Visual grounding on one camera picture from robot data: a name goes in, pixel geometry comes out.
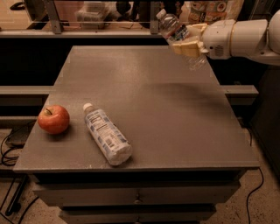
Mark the grey metal shelf rail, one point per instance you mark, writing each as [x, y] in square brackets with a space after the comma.
[56, 18]

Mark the grey drawer cabinet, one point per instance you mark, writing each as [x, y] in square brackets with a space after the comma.
[189, 150]

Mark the colourful snack bag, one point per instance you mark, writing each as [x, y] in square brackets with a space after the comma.
[197, 12]

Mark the clear crinkled water bottle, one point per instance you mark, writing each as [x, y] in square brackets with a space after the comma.
[173, 31]

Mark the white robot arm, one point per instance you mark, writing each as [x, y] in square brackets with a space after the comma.
[257, 40]

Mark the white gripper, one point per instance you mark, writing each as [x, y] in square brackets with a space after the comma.
[217, 39]

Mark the red apple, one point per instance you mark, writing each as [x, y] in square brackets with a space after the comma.
[54, 119]

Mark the labelled water bottle white cap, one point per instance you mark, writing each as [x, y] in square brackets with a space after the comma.
[111, 141]

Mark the dark bag on shelf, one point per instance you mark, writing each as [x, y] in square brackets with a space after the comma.
[143, 10]

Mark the clear plastic container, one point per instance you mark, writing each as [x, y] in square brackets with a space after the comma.
[92, 15]

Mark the black power adapter box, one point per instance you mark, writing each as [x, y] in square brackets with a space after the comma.
[18, 137]

